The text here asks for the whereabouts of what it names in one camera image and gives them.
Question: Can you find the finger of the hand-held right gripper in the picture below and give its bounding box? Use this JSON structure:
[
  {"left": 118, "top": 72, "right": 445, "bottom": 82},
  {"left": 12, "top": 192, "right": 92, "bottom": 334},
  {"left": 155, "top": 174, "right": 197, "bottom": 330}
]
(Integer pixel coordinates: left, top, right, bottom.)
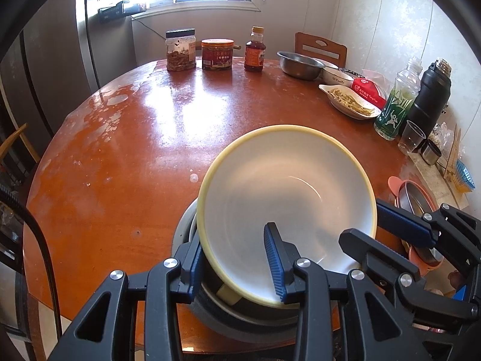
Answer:
[
  {"left": 376, "top": 200, "right": 481, "bottom": 267},
  {"left": 338, "top": 229, "right": 475, "bottom": 318}
]

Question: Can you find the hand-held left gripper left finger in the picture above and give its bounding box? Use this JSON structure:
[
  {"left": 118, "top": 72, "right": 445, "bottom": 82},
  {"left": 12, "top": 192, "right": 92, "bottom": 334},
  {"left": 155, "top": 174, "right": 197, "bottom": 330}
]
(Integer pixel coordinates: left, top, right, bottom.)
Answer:
[{"left": 47, "top": 239, "right": 205, "bottom": 361}]

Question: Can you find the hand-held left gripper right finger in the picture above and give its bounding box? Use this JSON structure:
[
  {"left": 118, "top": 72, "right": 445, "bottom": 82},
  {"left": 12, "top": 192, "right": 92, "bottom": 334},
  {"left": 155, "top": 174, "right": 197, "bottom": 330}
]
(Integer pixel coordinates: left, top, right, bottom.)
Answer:
[{"left": 263, "top": 223, "right": 414, "bottom": 361}]

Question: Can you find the steel plate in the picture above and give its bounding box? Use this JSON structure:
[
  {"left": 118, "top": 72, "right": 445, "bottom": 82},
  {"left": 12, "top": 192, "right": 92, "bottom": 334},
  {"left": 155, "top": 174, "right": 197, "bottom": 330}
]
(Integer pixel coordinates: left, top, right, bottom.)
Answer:
[{"left": 397, "top": 180, "right": 444, "bottom": 267}]

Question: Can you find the pink plastic plate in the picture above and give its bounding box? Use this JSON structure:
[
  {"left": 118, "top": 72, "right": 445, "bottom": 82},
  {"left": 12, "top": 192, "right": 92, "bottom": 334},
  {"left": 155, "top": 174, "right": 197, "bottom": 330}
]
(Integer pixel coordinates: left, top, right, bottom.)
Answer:
[{"left": 388, "top": 176, "right": 444, "bottom": 277}]

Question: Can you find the small steel bowl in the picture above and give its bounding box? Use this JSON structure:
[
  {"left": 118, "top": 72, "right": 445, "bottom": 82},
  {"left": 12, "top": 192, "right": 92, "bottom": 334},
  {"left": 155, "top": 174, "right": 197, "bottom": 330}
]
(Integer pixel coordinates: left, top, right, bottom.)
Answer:
[{"left": 187, "top": 197, "right": 297, "bottom": 314}]

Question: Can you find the large steel bowl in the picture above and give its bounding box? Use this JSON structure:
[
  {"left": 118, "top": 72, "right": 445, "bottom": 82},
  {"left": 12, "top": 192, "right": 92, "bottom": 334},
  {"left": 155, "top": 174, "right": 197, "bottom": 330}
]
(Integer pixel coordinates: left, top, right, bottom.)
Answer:
[{"left": 171, "top": 205, "right": 301, "bottom": 344}]

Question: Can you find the yellow bowl with handle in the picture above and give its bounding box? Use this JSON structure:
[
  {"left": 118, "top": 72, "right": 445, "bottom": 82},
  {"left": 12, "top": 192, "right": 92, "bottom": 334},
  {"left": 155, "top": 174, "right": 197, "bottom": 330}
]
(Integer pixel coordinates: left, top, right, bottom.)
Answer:
[{"left": 197, "top": 125, "right": 377, "bottom": 308}]

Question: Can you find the large printed paper sheet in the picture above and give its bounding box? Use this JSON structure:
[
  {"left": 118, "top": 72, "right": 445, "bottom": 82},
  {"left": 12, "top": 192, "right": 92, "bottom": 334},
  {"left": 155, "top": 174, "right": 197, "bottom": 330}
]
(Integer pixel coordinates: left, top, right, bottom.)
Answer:
[{"left": 409, "top": 152, "right": 470, "bottom": 209}]

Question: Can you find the steel thermos lid cup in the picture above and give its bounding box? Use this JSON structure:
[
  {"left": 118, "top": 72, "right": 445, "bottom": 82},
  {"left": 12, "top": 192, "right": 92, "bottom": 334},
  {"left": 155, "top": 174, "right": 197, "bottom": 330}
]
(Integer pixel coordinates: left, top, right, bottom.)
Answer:
[{"left": 420, "top": 139, "right": 443, "bottom": 166}]

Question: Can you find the stack of blue cupcake liners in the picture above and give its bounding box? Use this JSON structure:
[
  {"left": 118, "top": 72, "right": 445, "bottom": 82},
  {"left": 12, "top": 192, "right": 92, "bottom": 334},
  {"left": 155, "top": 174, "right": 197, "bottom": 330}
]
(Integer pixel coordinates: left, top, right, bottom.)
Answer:
[{"left": 453, "top": 159, "right": 476, "bottom": 193}]

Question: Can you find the wooden phone stand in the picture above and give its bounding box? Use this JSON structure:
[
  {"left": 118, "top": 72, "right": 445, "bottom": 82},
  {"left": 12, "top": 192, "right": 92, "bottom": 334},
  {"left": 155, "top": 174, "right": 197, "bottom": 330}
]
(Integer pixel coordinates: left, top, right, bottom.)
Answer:
[{"left": 443, "top": 124, "right": 462, "bottom": 181}]

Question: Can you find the clear plastic cup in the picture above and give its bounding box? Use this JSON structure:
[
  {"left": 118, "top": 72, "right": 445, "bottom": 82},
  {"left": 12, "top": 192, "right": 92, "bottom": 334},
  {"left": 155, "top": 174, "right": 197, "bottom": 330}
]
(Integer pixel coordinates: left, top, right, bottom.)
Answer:
[{"left": 397, "top": 120, "right": 427, "bottom": 156}]

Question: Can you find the clear plastic bag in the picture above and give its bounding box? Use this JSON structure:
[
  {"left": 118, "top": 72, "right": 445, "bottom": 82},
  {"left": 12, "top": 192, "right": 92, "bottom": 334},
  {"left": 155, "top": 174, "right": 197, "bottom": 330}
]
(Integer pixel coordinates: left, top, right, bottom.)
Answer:
[{"left": 428, "top": 122, "right": 455, "bottom": 151}]

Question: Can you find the green drink bottle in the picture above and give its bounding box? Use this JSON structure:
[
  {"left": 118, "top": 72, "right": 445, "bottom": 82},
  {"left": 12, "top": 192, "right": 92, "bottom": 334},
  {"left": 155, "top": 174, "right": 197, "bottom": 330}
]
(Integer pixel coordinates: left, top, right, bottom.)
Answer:
[{"left": 374, "top": 56, "right": 422, "bottom": 141}]

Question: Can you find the black thermos flask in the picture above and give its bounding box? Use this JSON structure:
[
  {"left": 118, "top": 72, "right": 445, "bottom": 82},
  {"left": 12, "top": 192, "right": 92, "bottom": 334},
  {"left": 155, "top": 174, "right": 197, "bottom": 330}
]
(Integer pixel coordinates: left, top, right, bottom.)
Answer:
[{"left": 404, "top": 58, "right": 452, "bottom": 140}]

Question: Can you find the white dish of food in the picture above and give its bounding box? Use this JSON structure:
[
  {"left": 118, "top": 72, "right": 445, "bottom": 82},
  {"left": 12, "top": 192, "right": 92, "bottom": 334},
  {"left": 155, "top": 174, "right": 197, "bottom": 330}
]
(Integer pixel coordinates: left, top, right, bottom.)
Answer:
[{"left": 319, "top": 84, "right": 382, "bottom": 121}]

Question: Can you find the red tissue packet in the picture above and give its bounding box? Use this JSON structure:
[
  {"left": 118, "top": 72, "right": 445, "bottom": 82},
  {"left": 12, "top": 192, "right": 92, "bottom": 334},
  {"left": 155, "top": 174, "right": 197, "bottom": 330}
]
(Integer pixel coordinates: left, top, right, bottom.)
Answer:
[{"left": 351, "top": 69, "right": 389, "bottom": 110}]

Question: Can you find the white ceramic bowl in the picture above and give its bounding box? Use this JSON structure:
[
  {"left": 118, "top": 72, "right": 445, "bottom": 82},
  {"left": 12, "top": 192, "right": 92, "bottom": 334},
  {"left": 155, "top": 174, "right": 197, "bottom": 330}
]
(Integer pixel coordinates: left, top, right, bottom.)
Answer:
[{"left": 321, "top": 61, "right": 356, "bottom": 86}]

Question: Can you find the steel basin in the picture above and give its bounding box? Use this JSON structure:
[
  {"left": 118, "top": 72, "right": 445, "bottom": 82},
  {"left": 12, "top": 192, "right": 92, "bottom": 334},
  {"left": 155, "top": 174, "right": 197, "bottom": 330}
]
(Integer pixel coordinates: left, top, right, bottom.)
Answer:
[{"left": 277, "top": 51, "right": 326, "bottom": 81}]

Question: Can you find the brown wooden chair back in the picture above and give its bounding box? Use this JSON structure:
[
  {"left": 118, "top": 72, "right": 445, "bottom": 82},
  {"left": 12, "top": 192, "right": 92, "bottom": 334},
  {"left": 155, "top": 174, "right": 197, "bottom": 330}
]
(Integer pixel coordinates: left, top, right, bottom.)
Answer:
[{"left": 295, "top": 32, "right": 348, "bottom": 68}]

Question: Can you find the red-lidded jar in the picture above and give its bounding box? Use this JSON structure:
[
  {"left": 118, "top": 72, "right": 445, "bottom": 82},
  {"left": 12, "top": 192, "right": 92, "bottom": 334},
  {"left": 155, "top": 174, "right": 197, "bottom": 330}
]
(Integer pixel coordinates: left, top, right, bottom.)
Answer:
[{"left": 201, "top": 38, "right": 234, "bottom": 71}]

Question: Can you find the brown sauce bottle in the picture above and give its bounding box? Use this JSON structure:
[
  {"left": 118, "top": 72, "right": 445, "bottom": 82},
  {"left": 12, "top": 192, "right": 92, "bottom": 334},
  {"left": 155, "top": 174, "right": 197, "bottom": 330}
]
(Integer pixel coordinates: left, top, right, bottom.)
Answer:
[{"left": 244, "top": 26, "right": 267, "bottom": 73}]

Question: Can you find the black-lidded plastic jar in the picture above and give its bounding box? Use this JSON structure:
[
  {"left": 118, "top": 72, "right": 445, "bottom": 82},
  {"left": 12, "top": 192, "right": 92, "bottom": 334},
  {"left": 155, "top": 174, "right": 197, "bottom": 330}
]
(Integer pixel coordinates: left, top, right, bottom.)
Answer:
[{"left": 165, "top": 28, "right": 197, "bottom": 72}]

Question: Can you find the light wooden chair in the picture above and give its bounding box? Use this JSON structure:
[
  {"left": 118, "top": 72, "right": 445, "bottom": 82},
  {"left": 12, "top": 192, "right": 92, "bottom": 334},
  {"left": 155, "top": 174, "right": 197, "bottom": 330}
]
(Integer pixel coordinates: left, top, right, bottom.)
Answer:
[{"left": 0, "top": 122, "right": 40, "bottom": 166}]

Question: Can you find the grey refrigerator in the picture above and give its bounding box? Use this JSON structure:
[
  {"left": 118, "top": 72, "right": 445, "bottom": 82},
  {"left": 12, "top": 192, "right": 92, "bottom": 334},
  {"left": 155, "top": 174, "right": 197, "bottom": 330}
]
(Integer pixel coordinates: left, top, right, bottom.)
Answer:
[{"left": 0, "top": 0, "right": 136, "bottom": 136}]

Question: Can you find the black fridge side rack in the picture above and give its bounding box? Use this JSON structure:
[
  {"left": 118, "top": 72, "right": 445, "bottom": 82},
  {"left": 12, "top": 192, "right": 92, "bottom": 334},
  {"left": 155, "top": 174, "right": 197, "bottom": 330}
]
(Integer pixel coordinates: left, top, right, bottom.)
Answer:
[{"left": 98, "top": 2, "right": 149, "bottom": 24}]

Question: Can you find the black cable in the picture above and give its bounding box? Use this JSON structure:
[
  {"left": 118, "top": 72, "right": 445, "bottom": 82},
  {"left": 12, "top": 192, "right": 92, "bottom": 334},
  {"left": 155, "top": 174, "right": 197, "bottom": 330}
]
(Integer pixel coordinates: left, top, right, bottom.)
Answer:
[{"left": 0, "top": 186, "right": 63, "bottom": 341}]

